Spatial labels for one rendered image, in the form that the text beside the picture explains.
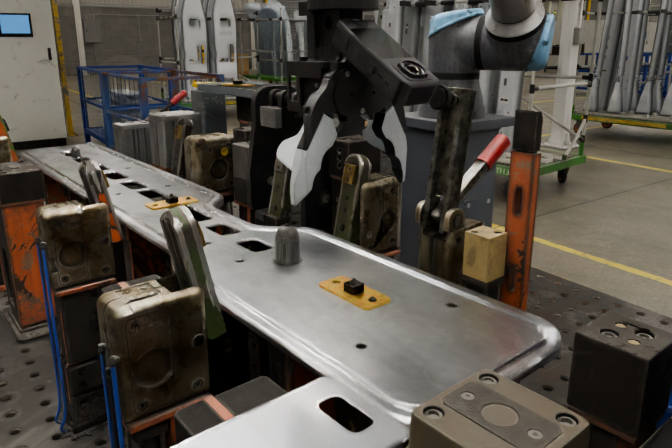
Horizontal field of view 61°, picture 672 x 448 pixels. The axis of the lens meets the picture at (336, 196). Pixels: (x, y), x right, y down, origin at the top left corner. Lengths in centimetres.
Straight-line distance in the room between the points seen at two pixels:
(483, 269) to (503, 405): 29
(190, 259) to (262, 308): 10
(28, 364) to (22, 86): 659
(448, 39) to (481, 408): 101
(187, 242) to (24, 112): 721
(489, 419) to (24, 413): 85
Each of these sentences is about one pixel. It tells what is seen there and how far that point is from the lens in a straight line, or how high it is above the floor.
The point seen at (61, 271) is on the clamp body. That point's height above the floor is 96.
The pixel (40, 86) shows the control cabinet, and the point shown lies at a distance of 773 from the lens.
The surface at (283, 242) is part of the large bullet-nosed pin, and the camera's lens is 71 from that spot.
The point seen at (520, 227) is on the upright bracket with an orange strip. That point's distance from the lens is 66.
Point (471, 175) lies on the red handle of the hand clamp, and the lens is 74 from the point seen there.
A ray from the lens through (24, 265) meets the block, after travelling 129.
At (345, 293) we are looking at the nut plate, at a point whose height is 100.
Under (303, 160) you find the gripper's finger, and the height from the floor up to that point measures 116.
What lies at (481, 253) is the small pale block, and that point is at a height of 105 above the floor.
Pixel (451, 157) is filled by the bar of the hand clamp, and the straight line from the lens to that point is 69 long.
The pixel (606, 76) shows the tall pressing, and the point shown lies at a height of 77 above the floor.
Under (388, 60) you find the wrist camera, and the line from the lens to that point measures 53.
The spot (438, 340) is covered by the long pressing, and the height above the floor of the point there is 100.
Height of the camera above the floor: 127
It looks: 15 degrees down
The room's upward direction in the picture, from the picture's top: straight up
